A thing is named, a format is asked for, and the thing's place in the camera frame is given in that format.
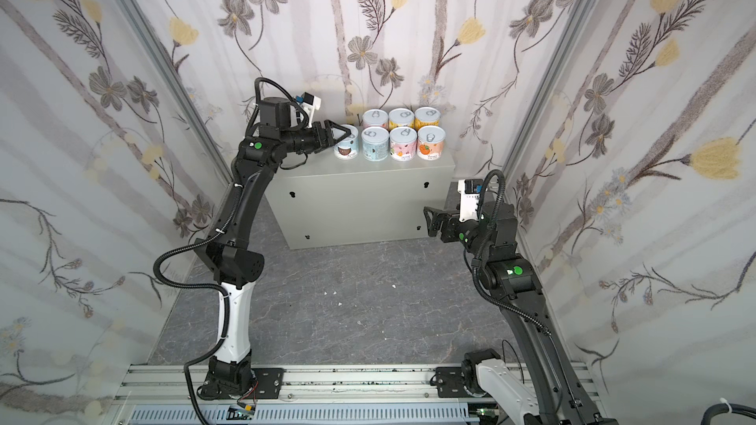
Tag orange persimmon label can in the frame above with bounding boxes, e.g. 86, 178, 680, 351
417, 125, 446, 161

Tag grey metal cabinet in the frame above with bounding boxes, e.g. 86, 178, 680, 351
265, 150, 456, 249

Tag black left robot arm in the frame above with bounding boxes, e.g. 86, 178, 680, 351
153, 77, 352, 423

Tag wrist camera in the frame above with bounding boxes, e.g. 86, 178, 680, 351
295, 92, 322, 128
458, 179, 484, 222

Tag white slotted cable duct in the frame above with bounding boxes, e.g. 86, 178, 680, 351
126, 403, 480, 425

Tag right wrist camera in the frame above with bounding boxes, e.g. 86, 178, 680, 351
458, 179, 484, 222

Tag purple label can front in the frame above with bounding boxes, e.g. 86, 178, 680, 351
362, 109, 389, 129

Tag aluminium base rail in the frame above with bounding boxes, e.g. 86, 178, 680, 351
113, 364, 474, 405

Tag pink label can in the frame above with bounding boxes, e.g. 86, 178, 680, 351
390, 126, 417, 163

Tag blue label can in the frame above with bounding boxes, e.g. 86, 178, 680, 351
334, 124, 359, 161
361, 127, 390, 163

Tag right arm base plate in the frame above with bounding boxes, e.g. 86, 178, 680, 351
429, 366, 487, 399

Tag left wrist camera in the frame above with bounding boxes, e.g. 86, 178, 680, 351
295, 92, 322, 128

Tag yellow white label can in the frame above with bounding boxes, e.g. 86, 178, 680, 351
388, 108, 415, 131

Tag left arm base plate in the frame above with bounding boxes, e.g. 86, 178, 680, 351
197, 367, 285, 401

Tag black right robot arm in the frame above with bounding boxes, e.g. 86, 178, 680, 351
423, 169, 613, 424

